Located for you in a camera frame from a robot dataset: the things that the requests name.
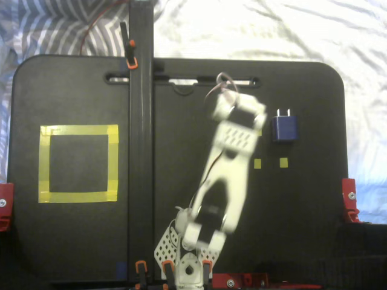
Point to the small yellow tape marker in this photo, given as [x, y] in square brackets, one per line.
[284, 162]
[258, 163]

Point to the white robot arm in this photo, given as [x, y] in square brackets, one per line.
[229, 175]

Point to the blue tape piece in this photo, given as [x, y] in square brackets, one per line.
[121, 270]

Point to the yellow tape square outline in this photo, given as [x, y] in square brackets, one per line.
[78, 130]

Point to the red plastic clamp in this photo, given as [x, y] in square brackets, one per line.
[349, 196]
[242, 280]
[6, 193]

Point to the blue white charger block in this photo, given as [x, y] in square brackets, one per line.
[285, 130]

